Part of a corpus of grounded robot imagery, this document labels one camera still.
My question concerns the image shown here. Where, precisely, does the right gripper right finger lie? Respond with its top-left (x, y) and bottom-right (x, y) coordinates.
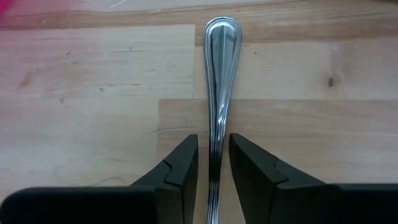
top-left (229, 133), bottom-right (398, 224)

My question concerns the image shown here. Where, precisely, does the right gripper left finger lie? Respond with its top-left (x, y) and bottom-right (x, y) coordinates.
top-left (0, 134), bottom-right (199, 224)

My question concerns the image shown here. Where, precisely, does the pink plastic bowl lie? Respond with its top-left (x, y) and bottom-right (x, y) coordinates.
top-left (0, 0), bottom-right (15, 13)

